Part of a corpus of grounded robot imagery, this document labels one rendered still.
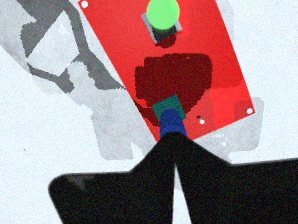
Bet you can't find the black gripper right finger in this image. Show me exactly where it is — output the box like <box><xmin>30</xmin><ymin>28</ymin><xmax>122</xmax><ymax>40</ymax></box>
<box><xmin>173</xmin><ymin>131</ymin><xmax>298</xmax><ymax>224</ymax></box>

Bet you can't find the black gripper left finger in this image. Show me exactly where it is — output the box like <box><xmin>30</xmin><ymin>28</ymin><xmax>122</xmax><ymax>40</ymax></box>
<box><xmin>47</xmin><ymin>132</ymin><xmax>176</xmax><ymax>224</ymax></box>

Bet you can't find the red circuit board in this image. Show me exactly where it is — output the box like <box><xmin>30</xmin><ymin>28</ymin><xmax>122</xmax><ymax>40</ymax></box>
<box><xmin>78</xmin><ymin>0</ymin><xmax>255</xmax><ymax>142</ymax></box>

